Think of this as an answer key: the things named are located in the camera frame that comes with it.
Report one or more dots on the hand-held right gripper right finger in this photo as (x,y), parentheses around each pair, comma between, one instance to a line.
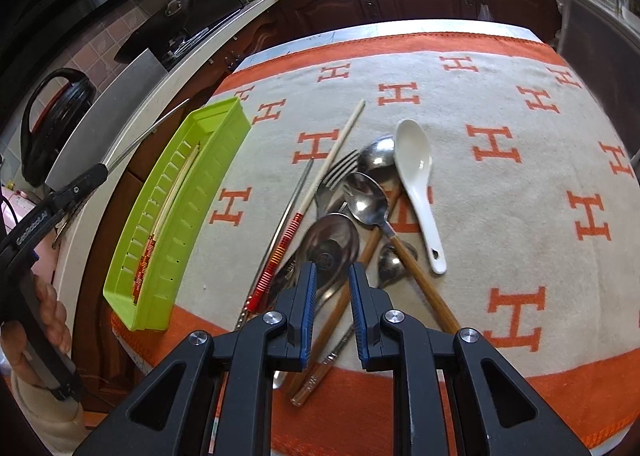
(362,316)

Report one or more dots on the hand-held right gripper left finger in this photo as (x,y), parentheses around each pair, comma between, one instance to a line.
(302,316)

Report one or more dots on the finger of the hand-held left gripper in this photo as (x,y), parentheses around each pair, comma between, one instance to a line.
(77,188)

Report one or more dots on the small metal spoon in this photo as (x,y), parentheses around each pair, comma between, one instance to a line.
(395,263)

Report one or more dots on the red striped white chopstick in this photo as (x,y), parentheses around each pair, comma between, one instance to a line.
(279,256)

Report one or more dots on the wide steel spoon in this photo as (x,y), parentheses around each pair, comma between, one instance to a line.
(325,246)

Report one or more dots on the pile of assorted chopsticks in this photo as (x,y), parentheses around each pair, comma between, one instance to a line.
(145,261)

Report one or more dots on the green plastic tray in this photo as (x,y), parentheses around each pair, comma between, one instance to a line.
(200,196)

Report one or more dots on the metal fork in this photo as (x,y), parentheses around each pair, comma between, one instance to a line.
(335,175)

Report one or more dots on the white ceramic spoon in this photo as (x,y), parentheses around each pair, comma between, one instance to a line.
(412,150)

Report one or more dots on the person's left forearm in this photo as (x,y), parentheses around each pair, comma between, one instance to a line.
(45,421)

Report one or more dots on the person's left hand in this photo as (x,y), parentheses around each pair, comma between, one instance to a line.
(59,321)

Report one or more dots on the stainless steel splash sheet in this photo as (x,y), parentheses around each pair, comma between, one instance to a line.
(115,105)

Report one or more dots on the black wok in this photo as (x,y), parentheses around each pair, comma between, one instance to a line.
(145,43)

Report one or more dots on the orange patterned towel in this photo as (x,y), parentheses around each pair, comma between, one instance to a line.
(500,211)

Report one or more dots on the clear plastic bag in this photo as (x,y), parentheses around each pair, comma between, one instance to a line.
(484,13)

